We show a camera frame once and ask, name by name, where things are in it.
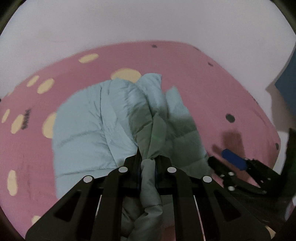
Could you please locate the pink spotted bed sheet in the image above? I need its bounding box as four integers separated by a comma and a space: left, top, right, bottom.
0, 40, 296, 239

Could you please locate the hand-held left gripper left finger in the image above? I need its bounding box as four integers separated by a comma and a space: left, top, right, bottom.
25, 148, 141, 241

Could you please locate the light blue puffer jacket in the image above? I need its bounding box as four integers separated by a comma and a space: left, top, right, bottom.
51, 73, 215, 241

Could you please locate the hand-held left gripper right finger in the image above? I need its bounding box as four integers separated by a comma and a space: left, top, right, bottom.
154, 155, 278, 241

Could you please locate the dark blue box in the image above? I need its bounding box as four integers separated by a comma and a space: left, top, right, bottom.
274, 50, 296, 130

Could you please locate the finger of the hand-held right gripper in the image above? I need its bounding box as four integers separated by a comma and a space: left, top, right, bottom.
221, 149, 281, 186
207, 156, 269, 195

